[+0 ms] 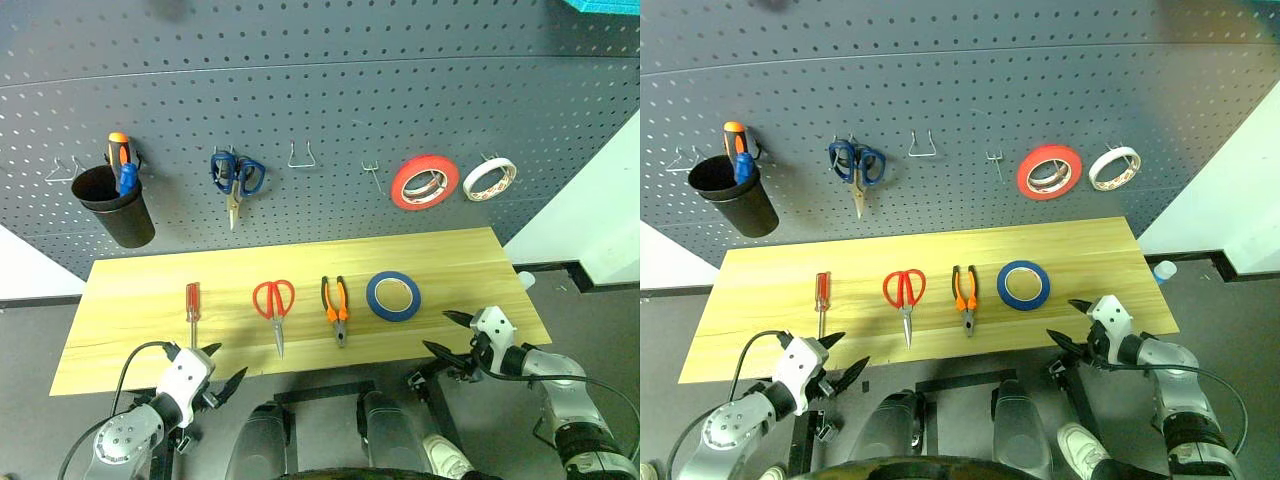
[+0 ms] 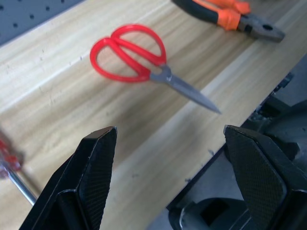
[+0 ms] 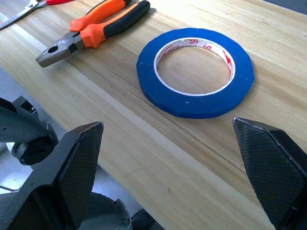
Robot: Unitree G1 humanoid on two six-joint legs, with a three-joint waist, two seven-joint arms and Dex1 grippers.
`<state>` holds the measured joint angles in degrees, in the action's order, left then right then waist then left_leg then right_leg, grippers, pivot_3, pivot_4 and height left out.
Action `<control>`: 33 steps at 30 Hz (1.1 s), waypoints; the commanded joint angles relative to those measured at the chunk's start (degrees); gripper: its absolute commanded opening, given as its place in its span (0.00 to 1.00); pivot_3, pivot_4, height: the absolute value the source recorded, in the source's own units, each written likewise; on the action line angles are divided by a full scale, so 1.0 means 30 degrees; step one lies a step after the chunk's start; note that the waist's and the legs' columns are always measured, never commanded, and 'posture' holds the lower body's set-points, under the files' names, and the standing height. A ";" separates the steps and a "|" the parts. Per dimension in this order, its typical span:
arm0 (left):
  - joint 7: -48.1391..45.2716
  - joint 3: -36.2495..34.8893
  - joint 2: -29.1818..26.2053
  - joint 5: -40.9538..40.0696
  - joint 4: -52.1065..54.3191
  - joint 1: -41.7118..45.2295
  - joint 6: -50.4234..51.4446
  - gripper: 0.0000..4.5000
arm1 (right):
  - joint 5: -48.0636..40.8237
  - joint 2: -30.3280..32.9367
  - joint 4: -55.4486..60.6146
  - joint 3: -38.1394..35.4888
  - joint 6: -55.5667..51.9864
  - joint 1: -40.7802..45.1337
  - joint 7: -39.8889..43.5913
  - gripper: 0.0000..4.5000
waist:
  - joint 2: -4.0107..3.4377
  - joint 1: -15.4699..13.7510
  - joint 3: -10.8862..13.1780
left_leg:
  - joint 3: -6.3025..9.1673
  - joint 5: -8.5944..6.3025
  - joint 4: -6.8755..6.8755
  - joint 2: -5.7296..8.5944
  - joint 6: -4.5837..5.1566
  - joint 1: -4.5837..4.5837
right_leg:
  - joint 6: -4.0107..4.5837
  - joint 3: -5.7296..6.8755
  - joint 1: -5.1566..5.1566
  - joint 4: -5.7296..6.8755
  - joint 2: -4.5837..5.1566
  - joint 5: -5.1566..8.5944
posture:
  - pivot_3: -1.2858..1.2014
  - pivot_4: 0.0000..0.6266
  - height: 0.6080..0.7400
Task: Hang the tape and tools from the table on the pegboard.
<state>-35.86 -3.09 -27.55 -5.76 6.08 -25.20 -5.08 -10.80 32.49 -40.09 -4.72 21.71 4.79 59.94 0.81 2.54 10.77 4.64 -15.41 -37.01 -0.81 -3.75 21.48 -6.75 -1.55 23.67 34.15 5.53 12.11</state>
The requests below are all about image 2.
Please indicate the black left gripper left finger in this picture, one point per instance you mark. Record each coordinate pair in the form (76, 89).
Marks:
(91, 182)

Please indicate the blue perforated board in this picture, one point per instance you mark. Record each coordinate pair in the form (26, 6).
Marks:
(21, 14)

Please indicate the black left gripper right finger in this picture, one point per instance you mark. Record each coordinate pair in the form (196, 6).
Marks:
(261, 177)

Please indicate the black robot body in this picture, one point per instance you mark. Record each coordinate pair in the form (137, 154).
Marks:
(275, 134)

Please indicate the orange and black pliers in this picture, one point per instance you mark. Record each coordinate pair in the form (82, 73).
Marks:
(230, 16)

